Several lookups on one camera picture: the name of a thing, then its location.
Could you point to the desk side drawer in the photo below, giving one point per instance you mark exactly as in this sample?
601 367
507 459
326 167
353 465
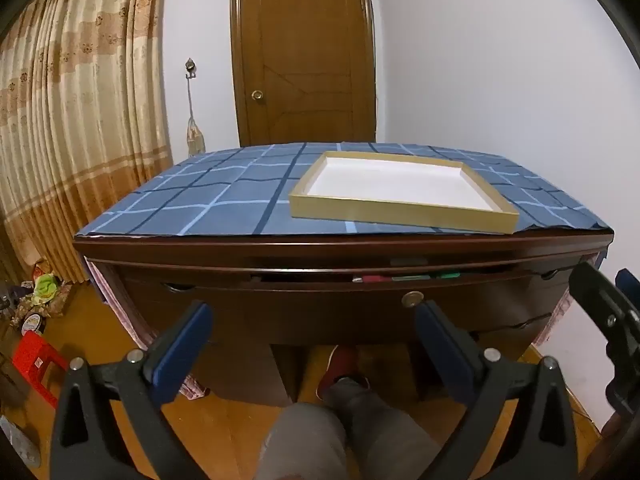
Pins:
550 295
200 297

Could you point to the clear plastic bag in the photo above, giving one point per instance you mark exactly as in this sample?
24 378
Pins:
17 442

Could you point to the red plastic stool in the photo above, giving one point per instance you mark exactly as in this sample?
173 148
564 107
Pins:
37 365

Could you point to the brass door knob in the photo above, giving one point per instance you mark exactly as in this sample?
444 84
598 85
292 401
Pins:
257 95

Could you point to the green cloth bundle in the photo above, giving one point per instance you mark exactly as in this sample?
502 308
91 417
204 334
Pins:
45 287

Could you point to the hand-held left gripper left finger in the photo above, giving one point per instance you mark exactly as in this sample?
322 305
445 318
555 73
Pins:
182 345

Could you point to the blue plaid tablecloth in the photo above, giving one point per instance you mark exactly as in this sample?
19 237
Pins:
200 200

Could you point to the gold cardboard tray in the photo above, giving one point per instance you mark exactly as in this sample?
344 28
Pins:
400 185

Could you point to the round tin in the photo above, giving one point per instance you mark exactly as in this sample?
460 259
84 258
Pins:
34 324

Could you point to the beige patterned curtain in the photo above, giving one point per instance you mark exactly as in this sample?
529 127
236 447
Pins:
75 110

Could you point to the person's grey trouser leg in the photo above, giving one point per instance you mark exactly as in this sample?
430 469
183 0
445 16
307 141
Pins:
350 435

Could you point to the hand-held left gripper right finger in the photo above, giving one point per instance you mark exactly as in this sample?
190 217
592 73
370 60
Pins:
445 350

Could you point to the red slipper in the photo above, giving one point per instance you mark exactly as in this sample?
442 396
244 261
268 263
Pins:
342 362

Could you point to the dark wooden desk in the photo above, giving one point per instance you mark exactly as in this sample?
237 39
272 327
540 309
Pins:
175 320

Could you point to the brown wooden door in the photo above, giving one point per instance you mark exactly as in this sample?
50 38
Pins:
300 60

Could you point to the curtain tassel tieback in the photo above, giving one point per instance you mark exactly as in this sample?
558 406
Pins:
194 135

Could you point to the round metal drawer knob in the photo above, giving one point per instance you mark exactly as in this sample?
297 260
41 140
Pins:
413 299

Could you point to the metal wall hook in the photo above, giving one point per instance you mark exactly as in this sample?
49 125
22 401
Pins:
190 66

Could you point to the pink patterned cloth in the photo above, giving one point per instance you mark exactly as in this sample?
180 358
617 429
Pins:
112 300

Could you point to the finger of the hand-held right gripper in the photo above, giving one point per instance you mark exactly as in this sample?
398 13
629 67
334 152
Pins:
607 310
629 285

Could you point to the pink striped cloth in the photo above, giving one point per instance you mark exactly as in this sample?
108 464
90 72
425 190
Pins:
561 317

